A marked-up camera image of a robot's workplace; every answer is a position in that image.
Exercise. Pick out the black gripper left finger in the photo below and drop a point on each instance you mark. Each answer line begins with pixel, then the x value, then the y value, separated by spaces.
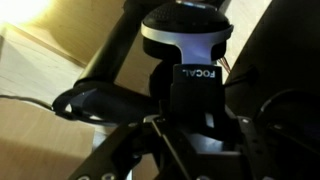
pixel 133 150

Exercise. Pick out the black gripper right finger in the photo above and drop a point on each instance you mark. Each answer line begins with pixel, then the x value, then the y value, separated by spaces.
pixel 250 146

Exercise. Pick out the black silver Focal headphones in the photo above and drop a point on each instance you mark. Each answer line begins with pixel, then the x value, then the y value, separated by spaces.
pixel 193 30

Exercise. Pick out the black curved computer monitor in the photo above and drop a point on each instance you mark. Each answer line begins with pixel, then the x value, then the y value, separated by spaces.
pixel 290 43

